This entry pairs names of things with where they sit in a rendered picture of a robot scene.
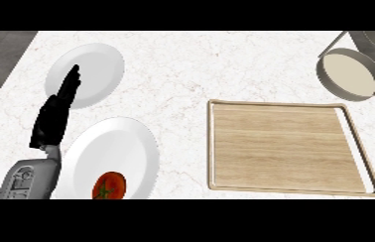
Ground grey tiered basket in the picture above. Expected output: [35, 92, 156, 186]
[314, 30, 375, 103]

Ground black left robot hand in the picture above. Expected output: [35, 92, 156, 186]
[28, 63, 82, 151]

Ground red tomato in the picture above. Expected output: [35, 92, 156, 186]
[91, 171, 127, 200]

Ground large white plate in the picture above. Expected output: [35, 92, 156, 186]
[50, 116, 161, 200]

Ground small white plate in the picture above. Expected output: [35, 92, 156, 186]
[44, 42, 125, 110]

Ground wooden tray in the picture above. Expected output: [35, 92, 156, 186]
[206, 98, 375, 198]

